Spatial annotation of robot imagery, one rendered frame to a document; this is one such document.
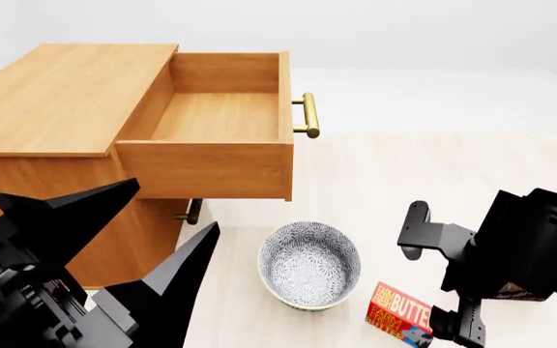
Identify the wooden cabinet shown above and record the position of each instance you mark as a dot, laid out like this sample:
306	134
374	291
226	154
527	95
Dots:
56	101

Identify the blue white patterned bowl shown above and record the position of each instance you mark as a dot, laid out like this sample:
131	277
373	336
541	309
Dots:
307	268

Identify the open wooden drawer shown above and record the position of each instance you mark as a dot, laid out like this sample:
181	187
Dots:
211	166

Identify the red butter box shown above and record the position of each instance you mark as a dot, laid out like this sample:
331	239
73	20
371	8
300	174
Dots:
397	308

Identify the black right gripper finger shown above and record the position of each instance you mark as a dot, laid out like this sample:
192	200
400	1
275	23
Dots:
469	326
433	237

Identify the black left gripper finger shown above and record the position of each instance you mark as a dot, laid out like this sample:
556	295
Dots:
61	224
172	290

